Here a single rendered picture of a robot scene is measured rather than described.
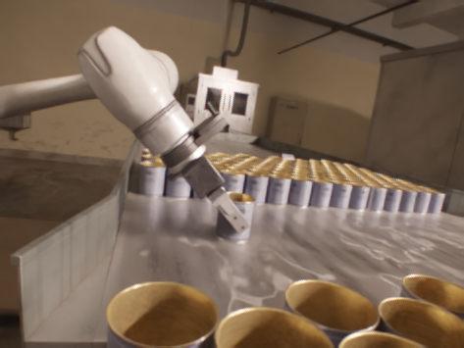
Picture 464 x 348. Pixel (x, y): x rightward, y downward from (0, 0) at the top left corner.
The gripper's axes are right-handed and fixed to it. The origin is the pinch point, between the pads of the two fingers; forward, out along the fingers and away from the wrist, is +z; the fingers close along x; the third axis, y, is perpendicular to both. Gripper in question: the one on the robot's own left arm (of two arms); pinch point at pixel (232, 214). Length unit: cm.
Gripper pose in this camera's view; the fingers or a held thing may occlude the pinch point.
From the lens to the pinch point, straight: 57.6
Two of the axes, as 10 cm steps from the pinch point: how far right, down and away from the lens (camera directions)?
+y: -7.8, 6.2, -0.8
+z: 5.7, 7.5, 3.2
